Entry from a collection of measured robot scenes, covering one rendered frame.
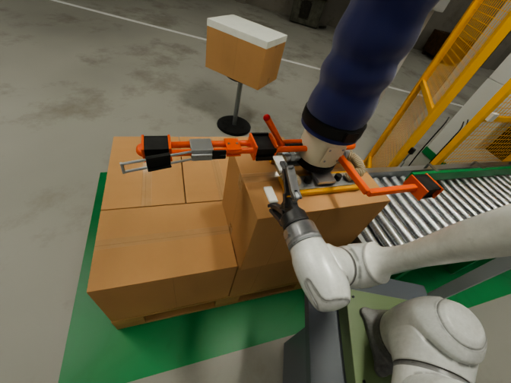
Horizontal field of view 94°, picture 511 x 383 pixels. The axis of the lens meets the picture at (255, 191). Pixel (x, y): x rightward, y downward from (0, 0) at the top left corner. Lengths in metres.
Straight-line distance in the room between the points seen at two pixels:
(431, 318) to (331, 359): 0.34
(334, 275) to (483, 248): 0.25
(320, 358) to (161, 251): 0.75
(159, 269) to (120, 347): 0.61
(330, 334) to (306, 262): 0.42
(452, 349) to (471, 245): 0.33
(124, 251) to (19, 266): 0.92
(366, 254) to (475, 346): 0.27
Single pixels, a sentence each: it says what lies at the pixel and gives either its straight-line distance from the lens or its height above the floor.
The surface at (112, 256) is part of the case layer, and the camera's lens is 1.22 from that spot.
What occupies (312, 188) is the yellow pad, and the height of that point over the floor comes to 0.97.
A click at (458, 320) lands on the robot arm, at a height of 1.09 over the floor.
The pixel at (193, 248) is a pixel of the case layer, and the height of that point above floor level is 0.54.
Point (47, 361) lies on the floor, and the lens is 1.75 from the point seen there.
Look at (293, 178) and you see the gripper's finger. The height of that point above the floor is 1.16.
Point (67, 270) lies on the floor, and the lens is 1.91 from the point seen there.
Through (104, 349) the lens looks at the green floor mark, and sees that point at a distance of 1.67.
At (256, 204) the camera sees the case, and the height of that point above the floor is 0.94.
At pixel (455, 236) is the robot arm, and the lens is 0.47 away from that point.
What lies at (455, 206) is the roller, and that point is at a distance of 2.28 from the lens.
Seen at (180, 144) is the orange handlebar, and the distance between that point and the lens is 0.82.
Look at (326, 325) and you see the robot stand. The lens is 0.95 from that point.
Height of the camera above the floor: 1.58
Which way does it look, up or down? 46 degrees down
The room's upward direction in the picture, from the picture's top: 16 degrees clockwise
